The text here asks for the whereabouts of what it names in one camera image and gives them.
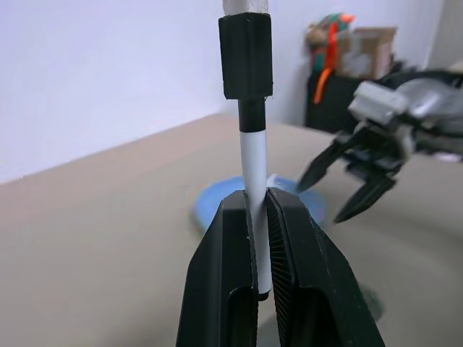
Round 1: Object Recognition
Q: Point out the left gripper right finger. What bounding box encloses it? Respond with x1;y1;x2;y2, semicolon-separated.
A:
266;186;386;347

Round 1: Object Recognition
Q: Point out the colourful bundle with orange strap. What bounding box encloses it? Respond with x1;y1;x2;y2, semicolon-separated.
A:
306;12;358;105

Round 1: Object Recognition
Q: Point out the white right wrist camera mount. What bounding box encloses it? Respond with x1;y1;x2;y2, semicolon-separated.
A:
347;81;407;127

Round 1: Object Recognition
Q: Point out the brown cardboard box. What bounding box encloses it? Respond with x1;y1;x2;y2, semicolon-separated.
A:
338;27;398;79

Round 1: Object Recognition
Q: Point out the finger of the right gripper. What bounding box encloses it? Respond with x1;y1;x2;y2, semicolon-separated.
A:
295;137;354;192
333;175;396;223

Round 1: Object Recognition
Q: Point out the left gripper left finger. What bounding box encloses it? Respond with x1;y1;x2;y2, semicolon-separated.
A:
175;189;260;347

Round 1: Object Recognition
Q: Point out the blue plastic plate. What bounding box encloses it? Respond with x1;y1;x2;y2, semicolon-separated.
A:
191;175;328;234

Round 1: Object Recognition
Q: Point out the black cabinet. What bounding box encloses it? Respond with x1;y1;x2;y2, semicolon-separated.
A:
305;68;366;134

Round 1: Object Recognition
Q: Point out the white marker with black cap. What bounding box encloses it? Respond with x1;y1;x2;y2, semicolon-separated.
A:
218;0;274;301

